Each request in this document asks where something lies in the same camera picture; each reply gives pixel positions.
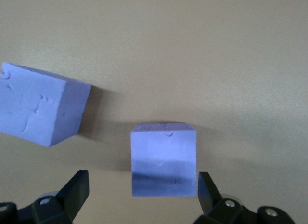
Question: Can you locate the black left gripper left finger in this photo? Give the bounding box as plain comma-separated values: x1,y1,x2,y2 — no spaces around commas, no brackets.
0,170,90,224

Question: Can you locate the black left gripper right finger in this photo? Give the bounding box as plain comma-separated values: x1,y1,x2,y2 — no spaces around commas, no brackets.
193,171,296,224

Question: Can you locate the purple foam block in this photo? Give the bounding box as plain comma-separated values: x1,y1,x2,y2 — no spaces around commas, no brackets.
0,62,92,148
130,121,197,198

